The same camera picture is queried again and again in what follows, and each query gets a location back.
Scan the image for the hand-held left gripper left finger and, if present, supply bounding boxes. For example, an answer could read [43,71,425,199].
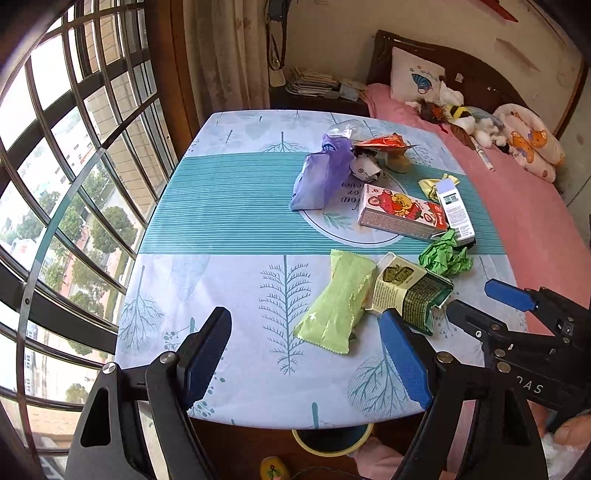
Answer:
[65,306,233,480]

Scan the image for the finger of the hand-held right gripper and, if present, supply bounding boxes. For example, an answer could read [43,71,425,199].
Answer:
[445,300,509,344]
[485,279,568,324]

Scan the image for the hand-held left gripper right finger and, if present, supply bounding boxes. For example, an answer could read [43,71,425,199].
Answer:
[376,308,550,480]

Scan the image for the green paper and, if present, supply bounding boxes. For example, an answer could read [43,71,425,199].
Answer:
[419,229,474,278]

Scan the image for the green patterned carton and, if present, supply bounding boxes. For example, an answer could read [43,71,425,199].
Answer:
[369,252,455,336]

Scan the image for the white barcode box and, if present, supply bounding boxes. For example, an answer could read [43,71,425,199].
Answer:
[436,180,477,245]

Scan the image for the light green snack packet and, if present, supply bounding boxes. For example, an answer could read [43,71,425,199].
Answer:
[293,249,377,355]

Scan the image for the yellow rimmed bin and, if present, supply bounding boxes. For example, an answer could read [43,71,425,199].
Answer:
[292,422,374,457]

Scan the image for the pink cartoon carton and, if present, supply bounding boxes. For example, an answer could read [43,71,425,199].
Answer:
[358,183,450,241]

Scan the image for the yellow paper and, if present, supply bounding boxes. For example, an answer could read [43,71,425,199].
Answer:
[419,174,458,200]

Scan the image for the red snack wrapper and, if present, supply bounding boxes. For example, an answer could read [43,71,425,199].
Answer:
[353,132,419,155]

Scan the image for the person's right hand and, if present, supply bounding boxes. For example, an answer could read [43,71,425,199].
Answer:
[554,413,591,445]

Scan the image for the pink bed sheet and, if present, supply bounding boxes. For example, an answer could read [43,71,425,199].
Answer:
[362,83,591,337]

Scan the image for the person's pink clothing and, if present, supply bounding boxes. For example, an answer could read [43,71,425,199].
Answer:
[353,436,416,480]

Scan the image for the yellow slipper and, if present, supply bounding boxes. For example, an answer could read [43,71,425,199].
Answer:
[260,456,291,480]

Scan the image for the window grille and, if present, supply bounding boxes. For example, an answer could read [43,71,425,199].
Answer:
[0,0,181,480]

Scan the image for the leaf print tablecloth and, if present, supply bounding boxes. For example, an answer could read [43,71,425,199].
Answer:
[113,110,529,430]

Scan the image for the bear print pillow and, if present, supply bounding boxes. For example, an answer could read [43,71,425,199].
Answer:
[492,104,566,183]

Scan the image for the white grey plush toy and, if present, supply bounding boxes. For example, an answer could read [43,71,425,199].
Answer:
[471,115,509,148]

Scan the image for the beige plastic container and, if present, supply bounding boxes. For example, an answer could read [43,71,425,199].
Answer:
[385,152,413,174]

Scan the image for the crumpled white carton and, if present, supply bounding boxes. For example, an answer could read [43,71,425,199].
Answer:
[347,154,384,182]

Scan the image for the bee plush toy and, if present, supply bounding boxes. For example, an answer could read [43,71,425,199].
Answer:
[445,105,476,132]

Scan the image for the brown feathered toy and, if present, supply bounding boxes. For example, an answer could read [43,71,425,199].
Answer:
[406,99,451,125]

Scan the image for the purple plastic bag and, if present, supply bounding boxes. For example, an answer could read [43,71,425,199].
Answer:
[289,134,358,212]

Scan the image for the clear plastic bag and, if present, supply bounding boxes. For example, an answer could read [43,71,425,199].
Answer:
[329,117,370,139]

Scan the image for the white printed pillow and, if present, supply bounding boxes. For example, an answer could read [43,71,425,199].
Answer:
[389,46,446,104]

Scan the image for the dark wooden nightstand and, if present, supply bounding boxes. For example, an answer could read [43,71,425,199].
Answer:
[270,85,370,118]

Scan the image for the stack of papers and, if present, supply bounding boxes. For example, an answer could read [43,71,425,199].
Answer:
[285,67,342,97]

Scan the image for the floral beige curtain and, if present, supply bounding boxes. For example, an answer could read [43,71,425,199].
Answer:
[185,0,271,121]

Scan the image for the red wall decoration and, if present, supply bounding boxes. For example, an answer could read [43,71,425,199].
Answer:
[480,0,520,23]

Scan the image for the black hanging straps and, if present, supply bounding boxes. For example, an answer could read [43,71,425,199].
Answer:
[265,0,289,72]

